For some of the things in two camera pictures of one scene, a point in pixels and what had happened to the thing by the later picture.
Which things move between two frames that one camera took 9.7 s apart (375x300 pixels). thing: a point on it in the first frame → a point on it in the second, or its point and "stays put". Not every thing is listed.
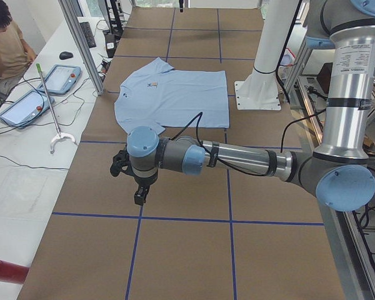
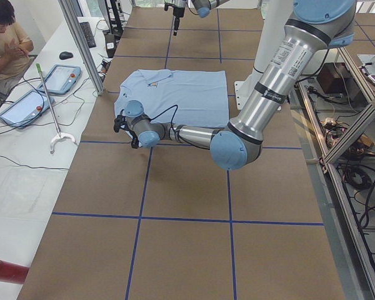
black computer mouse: x=65 y=55 stays put
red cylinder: x=4 y=271 stays put
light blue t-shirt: x=156 y=97 stays put
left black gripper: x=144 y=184 → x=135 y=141
